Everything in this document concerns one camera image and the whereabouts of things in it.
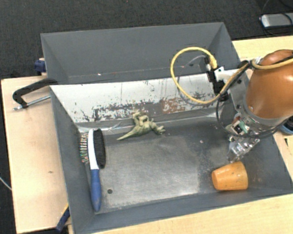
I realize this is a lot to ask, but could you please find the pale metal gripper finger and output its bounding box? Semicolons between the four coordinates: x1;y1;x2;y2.
238;137;262;160
226;140;245;164

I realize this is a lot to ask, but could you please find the black cylinder on white bracket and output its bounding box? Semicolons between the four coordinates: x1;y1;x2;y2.
205;58;251;104

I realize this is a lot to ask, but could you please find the green toy dinosaur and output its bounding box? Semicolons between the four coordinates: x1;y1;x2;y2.
113;108;167;141

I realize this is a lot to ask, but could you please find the orange cup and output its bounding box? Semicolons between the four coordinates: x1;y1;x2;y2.
210;160;250;194

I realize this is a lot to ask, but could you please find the grey metal bin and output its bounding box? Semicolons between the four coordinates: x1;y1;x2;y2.
40;4;293;234

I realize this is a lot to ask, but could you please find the blue handled white brush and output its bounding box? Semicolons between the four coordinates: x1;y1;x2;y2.
75;127;113;214

